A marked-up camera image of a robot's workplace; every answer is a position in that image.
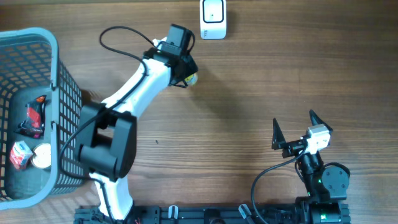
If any yellow small bottle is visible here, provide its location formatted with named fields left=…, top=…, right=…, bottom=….
left=184, top=73, right=198, bottom=86

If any white barcode scanner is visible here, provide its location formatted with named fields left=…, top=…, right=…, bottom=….
left=200, top=0, right=227, bottom=40

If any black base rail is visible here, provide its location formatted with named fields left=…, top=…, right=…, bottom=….
left=73, top=202, right=351, bottom=224

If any round tin can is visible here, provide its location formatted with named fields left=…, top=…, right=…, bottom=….
left=30, top=143, right=52, bottom=169

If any grey plastic basket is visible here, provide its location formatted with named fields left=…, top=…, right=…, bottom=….
left=1, top=27, right=85, bottom=210

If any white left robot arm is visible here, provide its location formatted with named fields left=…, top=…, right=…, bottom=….
left=73, top=37, right=198, bottom=223

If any red white small carton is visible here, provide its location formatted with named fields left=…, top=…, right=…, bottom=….
left=10, top=141, right=34, bottom=170

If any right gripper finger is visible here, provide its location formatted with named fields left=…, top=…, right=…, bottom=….
left=272, top=118, right=286, bottom=150
left=309, top=110, right=333, bottom=133

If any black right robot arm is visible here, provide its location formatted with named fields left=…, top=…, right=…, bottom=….
left=272, top=110, right=351, bottom=223

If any black red snack packet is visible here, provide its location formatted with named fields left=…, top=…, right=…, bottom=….
left=14, top=95, right=47, bottom=139

